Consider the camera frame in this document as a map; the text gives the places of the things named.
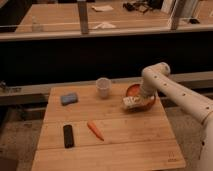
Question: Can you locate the white milk bottle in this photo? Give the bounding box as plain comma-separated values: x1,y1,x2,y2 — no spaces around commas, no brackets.
123,95,150,109

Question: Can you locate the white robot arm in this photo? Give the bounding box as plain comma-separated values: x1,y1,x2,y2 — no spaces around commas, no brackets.
140,62,213,171

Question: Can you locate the blue sponge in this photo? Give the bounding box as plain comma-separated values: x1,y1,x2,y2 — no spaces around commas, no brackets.
60,93,78,106

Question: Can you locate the grey metal post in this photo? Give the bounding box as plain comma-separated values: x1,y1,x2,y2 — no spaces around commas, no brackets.
170,0,186,30
77,0,89,34

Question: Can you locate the orange carrot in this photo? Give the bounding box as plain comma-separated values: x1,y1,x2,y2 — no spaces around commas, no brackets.
87,121,104,141

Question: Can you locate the translucent plastic cup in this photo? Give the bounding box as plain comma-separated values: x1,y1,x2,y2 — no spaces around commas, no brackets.
96,77,111,98

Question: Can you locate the orange ceramic bowl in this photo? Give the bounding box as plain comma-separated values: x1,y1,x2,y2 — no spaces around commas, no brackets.
125,84,156,110

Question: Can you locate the white crumpled cloth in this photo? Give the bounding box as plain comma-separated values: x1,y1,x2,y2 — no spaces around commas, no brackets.
92,22,116,29

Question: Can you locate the black remote control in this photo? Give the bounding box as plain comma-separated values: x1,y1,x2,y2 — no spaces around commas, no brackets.
63,125,74,148

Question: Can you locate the grey right metal post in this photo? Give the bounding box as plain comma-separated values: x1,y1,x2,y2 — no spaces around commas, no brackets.
170,0,186,30

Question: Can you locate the black cable bundle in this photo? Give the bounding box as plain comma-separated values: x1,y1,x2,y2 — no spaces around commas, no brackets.
122,0,158,14

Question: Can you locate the white paper sheet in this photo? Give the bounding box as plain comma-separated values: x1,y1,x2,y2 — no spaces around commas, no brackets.
91,5,113,12

